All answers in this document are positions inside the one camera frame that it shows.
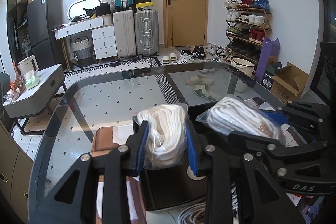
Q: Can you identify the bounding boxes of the bagged white rope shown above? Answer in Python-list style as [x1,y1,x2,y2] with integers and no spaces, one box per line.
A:
[131,103,190,171]

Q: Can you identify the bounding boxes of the open cardboard box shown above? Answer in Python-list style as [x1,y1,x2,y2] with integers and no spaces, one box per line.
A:
[270,62,309,104]

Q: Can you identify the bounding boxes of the anime printed table mat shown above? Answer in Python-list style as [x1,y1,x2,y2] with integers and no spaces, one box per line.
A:
[91,127,147,223]

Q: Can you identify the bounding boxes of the beige cabinet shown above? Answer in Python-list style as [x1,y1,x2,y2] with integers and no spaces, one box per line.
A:
[1,124,33,223]

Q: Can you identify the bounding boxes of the purple bag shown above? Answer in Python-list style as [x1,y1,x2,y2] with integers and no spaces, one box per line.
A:
[255,37,280,83]

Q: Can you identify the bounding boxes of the white enamel basin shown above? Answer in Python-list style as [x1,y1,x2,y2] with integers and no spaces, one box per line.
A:
[231,57,255,77]

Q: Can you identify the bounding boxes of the black cardboard box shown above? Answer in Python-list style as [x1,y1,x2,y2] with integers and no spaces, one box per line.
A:
[131,104,237,212]

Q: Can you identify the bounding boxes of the grey side table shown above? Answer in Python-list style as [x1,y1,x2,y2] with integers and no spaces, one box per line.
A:
[3,64,67,135]

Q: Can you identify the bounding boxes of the wooden shoe rack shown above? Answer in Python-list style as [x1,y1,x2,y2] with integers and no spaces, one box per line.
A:
[226,6,272,65]

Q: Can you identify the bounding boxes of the green tissue pack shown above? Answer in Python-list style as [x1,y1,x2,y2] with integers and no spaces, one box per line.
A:
[24,70,40,90]

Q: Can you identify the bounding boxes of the white electric kettle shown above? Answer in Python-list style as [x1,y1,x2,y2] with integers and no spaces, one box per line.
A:
[18,55,39,76]

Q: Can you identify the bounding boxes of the striped laundry basket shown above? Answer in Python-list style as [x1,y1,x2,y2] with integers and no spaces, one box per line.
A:
[71,36,93,68]

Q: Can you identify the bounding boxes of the white vanity desk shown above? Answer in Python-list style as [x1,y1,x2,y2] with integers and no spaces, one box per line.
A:
[53,14,117,71]

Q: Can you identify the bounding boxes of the silver suitcase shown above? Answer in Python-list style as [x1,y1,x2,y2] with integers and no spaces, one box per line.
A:
[134,10,159,57]

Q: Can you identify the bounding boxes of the white suitcase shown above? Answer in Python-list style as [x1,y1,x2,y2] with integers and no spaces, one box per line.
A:
[113,10,137,58]

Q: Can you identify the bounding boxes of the black refrigerator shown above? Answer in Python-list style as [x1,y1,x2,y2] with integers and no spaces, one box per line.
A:
[27,0,67,70]

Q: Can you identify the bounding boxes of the oval mirror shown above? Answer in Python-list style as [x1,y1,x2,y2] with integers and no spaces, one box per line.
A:
[67,0,102,19]

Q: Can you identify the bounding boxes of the coiled white cable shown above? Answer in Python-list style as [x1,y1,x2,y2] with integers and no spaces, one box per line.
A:
[176,202,208,224]

